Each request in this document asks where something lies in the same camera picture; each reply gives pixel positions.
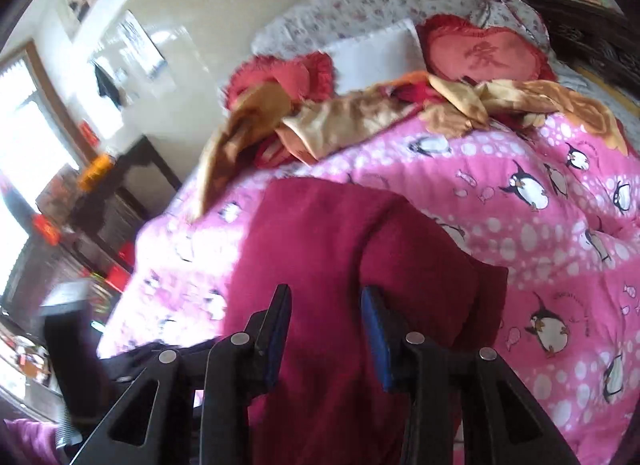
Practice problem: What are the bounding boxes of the dark wooden cabinet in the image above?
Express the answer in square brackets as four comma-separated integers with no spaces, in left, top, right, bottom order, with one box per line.
[0,135,183,396]

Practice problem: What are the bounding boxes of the golden satin cloth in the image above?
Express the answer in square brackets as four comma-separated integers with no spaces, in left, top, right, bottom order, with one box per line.
[192,70,631,220]

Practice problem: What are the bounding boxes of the floral print quilt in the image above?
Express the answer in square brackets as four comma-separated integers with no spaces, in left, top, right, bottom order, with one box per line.
[250,0,551,60]

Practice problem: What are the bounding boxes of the dark hanging cloth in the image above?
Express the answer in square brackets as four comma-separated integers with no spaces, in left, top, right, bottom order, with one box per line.
[94,62,123,108]

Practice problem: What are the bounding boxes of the window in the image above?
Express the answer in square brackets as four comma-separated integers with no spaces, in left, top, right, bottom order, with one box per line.
[0,42,83,306]

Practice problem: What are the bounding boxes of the large red heart cushion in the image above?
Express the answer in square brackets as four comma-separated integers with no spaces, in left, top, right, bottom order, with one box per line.
[415,15,558,83]

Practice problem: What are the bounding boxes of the white pillow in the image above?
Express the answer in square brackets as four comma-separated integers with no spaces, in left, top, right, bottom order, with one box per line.
[320,19,426,90]

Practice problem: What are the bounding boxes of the person's left forearm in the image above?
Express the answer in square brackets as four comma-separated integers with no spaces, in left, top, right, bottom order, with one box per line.
[0,417,63,465]

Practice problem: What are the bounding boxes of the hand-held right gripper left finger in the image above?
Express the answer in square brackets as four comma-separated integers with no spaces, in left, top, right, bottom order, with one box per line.
[62,284,293,465]

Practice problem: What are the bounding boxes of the pink penguin print blanket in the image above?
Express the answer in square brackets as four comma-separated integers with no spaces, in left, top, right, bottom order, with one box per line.
[95,115,640,465]

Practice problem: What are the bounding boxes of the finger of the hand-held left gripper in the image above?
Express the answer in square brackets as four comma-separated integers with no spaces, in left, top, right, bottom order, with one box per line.
[102,342,216,392]

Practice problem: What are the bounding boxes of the wall calendar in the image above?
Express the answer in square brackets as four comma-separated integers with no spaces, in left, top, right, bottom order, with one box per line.
[117,10,168,80]

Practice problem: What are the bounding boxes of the light grey bed sheet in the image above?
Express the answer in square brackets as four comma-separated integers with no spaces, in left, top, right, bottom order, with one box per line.
[552,62,640,120]

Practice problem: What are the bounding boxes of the small frilly red heart cushion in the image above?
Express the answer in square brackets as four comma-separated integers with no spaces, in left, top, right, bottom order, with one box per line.
[225,51,336,110]

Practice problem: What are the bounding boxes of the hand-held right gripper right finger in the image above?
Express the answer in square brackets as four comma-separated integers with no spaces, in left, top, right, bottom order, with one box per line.
[360,286,583,465]

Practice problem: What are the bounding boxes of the dark wooden headboard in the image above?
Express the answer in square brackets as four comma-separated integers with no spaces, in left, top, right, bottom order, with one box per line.
[515,0,640,76]

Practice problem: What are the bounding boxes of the orange ornament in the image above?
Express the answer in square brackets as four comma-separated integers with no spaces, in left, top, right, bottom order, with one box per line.
[77,155,113,192]

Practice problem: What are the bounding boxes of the dark red garment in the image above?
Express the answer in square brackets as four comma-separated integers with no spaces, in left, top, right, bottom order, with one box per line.
[227,177,511,465]

